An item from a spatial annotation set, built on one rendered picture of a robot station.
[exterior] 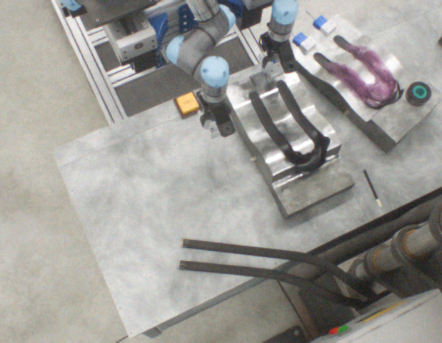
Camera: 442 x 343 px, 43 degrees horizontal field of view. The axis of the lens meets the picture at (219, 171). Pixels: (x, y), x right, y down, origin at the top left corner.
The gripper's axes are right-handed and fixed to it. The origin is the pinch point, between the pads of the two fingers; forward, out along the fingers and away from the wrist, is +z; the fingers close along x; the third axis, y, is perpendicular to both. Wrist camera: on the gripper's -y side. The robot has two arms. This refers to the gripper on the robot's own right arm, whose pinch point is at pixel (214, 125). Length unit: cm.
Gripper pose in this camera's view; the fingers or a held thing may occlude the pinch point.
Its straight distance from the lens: 184.5
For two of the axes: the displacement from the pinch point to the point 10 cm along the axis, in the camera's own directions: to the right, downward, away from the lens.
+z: -0.4, 3.2, 9.5
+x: -9.0, 4.0, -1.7
